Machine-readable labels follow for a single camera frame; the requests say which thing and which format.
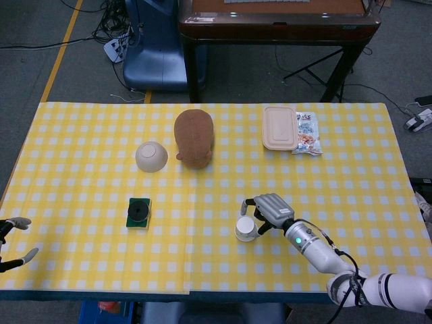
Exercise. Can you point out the beige lidded food container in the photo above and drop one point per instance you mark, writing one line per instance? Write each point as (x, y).
(279, 128)

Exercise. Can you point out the beige upturned bowl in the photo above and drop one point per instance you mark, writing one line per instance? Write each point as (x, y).
(151, 157)

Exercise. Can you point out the blue plastic crate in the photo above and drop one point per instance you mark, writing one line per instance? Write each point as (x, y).
(88, 312)

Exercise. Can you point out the grey blue robot torso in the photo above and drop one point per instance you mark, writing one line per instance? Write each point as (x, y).
(209, 314)

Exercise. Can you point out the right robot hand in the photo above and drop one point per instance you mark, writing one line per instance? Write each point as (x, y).
(273, 209)

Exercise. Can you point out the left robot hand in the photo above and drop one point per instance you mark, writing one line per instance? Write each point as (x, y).
(3, 246)

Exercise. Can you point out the white blue snack bag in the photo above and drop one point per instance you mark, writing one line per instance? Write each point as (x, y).
(308, 135)

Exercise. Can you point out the yellow checkered tablecloth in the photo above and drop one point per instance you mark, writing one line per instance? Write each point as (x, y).
(84, 168)

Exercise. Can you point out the white paper cup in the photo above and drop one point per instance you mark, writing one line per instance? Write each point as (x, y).
(245, 229)

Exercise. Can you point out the brown plush toy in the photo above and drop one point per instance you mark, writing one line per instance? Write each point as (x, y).
(195, 138)

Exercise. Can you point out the black tape roll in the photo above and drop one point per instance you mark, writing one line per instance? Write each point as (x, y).
(138, 210)

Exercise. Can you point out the green yellow sponge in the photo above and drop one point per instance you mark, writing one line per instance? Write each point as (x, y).
(139, 225)

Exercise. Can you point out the white power strip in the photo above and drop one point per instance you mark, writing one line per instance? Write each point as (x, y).
(420, 121)
(114, 49)

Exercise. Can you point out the dark wooden mahjong table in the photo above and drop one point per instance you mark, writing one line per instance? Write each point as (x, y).
(276, 30)

